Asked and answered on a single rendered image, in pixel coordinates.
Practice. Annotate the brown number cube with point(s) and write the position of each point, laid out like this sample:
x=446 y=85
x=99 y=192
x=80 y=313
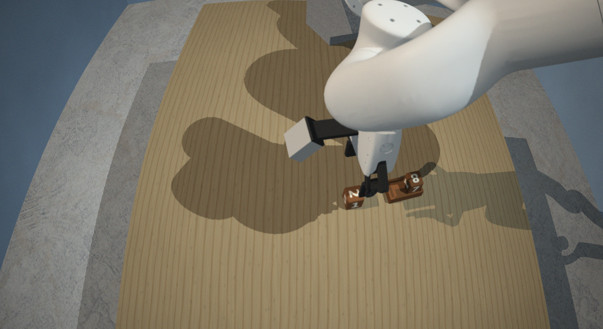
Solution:
x=412 y=182
x=351 y=198

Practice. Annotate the brown wooden tray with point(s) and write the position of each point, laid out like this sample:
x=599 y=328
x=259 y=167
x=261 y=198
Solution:
x=398 y=193

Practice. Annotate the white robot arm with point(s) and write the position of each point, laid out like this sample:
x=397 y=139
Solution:
x=403 y=73

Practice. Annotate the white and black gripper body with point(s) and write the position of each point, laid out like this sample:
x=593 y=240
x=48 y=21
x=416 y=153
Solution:
x=374 y=147

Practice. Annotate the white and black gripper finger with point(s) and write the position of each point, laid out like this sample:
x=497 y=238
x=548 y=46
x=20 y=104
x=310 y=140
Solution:
x=380 y=184
x=349 y=150

